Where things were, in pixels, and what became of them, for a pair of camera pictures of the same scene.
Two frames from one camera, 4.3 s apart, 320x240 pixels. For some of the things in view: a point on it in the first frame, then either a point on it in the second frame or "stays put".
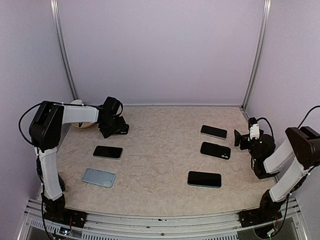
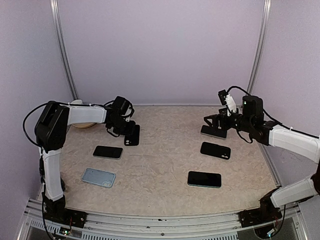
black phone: (214, 131) stays put
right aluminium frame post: (267, 4) stays put
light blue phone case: (99, 177) stays put
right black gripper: (237, 140) → (222, 115)
